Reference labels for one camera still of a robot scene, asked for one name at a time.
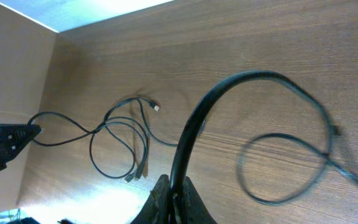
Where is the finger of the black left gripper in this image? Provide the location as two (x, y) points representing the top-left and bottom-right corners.
(0, 124), (41, 171)

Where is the thin black USB cable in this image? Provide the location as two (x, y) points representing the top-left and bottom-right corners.
(26, 96), (180, 183)
(88, 116), (150, 183)

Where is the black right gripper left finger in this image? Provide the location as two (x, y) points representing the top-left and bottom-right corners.
(131, 174), (169, 224)

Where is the thick black HDMI cable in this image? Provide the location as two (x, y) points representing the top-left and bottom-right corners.
(168, 70), (358, 207)

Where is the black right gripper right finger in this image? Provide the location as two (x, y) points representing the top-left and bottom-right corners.
(175, 177), (216, 224)

